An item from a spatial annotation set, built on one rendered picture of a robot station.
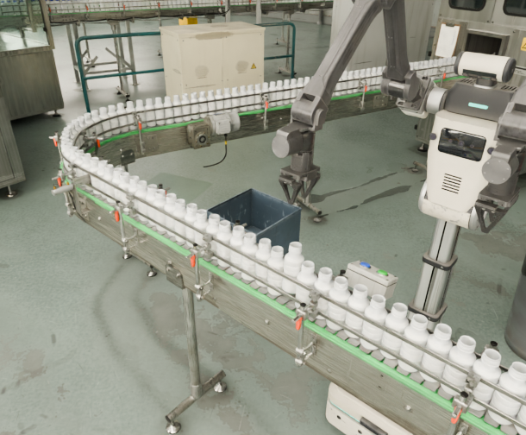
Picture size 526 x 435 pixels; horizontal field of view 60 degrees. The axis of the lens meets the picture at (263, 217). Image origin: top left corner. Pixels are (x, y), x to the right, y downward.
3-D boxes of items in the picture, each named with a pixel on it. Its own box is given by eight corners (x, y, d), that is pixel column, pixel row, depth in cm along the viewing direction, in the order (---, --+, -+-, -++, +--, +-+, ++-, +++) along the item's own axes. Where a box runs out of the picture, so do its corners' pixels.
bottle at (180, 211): (172, 240, 174) (168, 202, 166) (181, 233, 179) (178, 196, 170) (184, 244, 172) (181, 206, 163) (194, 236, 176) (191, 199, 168)
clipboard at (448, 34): (435, 55, 469) (441, 21, 453) (453, 59, 452) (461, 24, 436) (432, 55, 467) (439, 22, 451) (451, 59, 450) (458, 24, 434)
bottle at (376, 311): (366, 353, 126) (374, 308, 118) (355, 338, 131) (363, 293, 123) (385, 348, 128) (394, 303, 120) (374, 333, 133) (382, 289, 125)
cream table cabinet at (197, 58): (241, 110, 644) (240, 21, 585) (264, 123, 599) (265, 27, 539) (167, 123, 595) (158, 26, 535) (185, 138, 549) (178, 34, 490)
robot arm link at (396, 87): (420, 80, 153) (405, 78, 156) (411, 69, 145) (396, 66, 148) (409, 106, 154) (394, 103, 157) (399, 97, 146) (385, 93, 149)
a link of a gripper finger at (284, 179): (275, 202, 127) (278, 171, 123) (291, 195, 132) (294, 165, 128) (295, 211, 123) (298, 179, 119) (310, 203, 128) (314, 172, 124)
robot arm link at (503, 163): (547, 120, 95) (504, 111, 100) (534, 134, 87) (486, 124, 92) (530, 173, 101) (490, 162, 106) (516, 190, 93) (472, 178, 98)
